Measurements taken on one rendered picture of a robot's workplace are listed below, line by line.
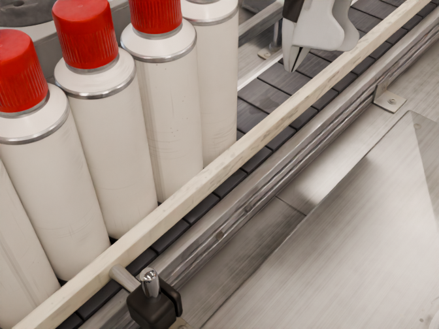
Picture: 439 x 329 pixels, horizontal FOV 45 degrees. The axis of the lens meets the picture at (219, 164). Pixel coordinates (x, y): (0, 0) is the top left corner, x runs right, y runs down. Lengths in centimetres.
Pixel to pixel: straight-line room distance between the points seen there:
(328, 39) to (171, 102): 18
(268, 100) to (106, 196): 23
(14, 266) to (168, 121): 14
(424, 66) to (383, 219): 31
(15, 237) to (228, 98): 20
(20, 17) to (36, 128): 38
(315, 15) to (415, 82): 24
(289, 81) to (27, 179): 34
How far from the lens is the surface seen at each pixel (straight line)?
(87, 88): 33
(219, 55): 40
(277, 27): 69
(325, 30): 49
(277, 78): 59
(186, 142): 40
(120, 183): 38
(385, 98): 66
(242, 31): 51
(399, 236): 46
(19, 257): 35
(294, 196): 53
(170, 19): 35
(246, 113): 54
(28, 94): 30
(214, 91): 42
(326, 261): 44
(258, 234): 50
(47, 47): 66
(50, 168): 33
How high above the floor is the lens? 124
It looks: 48 degrees down
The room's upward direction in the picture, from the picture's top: 1 degrees counter-clockwise
